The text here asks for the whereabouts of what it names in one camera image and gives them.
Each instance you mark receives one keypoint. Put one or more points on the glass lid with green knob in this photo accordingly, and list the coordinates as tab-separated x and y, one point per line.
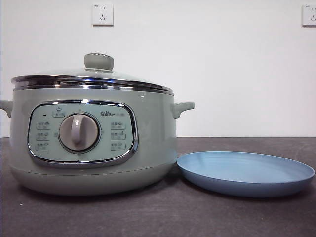
98	61

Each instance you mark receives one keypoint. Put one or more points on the pale green electric steamer pot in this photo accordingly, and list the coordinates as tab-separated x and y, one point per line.
153	118

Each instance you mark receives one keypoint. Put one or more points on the blue round plate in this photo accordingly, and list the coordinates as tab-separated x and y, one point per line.
247	170

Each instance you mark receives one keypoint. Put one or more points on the white wall socket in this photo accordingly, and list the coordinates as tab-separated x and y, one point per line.
309	15
103	14

